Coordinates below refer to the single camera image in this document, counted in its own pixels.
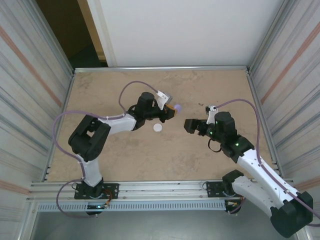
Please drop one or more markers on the purple earbud charging case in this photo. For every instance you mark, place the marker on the purple earbud charging case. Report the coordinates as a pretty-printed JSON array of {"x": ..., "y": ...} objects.
[{"x": 178, "y": 107}]

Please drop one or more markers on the white earbud charging case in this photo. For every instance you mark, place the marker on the white earbud charging case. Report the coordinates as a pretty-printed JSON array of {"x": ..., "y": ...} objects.
[{"x": 157, "y": 127}]

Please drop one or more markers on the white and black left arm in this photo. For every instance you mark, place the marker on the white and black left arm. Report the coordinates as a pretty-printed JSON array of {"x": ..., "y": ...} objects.
[{"x": 122, "y": 125}]

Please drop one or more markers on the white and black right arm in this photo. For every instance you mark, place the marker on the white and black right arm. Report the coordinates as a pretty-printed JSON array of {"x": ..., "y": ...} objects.
[{"x": 252, "y": 165}]

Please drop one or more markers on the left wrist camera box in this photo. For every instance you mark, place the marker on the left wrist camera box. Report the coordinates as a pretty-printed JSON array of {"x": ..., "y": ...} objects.
[{"x": 163, "y": 98}]

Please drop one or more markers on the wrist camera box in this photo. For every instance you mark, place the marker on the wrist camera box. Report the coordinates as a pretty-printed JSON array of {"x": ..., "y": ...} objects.
[
  {"x": 163, "y": 98},
  {"x": 211, "y": 115}
]

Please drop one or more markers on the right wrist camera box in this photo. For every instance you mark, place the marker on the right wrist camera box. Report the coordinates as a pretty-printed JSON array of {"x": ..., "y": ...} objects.
[{"x": 211, "y": 115}]

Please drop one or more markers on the aluminium table side rail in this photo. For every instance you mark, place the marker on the aluminium table side rail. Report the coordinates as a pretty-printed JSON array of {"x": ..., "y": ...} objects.
[
  {"x": 262, "y": 112},
  {"x": 71, "y": 85}
]

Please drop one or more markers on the aluminium table edge rail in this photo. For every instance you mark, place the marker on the aluminium table edge rail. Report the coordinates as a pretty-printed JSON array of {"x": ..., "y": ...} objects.
[{"x": 160, "y": 68}]

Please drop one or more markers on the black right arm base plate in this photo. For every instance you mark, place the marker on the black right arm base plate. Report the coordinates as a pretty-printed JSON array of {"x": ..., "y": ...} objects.
[{"x": 212, "y": 187}]

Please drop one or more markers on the white enclosure panel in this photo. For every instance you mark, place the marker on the white enclosure panel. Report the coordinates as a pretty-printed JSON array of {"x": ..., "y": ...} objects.
[{"x": 175, "y": 32}]

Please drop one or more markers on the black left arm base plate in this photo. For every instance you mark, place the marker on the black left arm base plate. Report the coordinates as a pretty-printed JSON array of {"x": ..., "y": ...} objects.
[{"x": 112, "y": 187}]

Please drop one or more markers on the striped enclosure side panel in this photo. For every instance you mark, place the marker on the striped enclosure side panel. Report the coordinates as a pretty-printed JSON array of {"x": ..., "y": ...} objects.
[
  {"x": 25, "y": 87},
  {"x": 295, "y": 75}
]

